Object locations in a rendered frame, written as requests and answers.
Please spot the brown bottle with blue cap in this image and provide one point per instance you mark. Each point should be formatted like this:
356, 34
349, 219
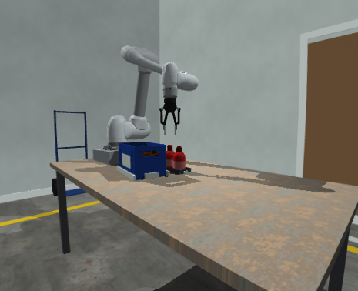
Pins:
154, 153

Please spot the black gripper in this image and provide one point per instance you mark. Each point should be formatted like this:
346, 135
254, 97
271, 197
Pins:
170, 107

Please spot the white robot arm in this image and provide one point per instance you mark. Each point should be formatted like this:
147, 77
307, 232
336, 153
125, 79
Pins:
119, 130

